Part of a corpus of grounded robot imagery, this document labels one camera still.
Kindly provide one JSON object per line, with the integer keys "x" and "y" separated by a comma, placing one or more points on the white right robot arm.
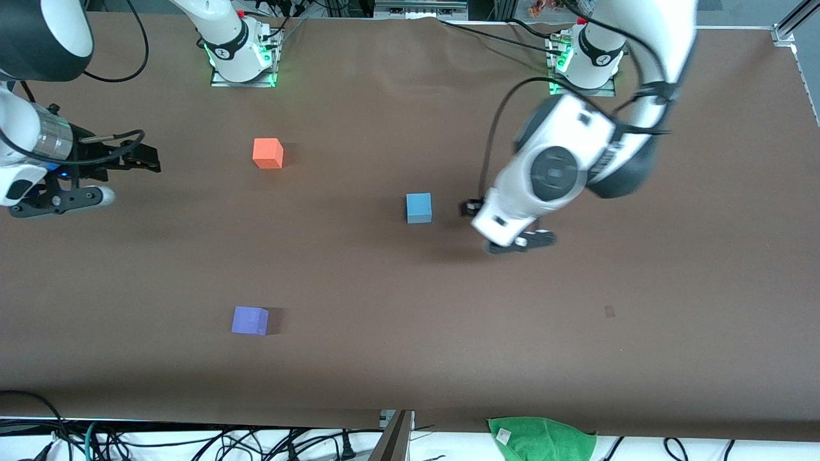
{"x": 224, "y": 32}

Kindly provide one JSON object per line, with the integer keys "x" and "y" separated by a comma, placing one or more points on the light blue foam block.
{"x": 419, "y": 206}

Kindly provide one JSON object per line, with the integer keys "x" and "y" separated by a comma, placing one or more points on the brown table cover sheet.
{"x": 359, "y": 307}

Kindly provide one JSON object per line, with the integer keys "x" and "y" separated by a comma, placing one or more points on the green cloth with white label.
{"x": 544, "y": 442}

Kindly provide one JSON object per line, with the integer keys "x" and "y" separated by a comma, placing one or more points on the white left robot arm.
{"x": 647, "y": 70}

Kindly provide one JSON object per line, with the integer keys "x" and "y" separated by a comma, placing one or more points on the orange foam block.
{"x": 267, "y": 153}

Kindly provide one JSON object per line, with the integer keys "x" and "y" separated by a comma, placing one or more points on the aluminium frame corner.
{"x": 785, "y": 32}

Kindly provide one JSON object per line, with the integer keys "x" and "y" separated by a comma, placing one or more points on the small orange toy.
{"x": 541, "y": 8}

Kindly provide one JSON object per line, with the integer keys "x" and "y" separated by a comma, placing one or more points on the grey metal post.
{"x": 394, "y": 442}

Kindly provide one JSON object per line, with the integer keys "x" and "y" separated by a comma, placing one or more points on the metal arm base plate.
{"x": 605, "y": 93}
{"x": 221, "y": 82}

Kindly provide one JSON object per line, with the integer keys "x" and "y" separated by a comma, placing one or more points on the grey electronics box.
{"x": 419, "y": 9}

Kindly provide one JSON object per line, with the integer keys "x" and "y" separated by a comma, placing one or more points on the purple foam block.
{"x": 248, "y": 320}

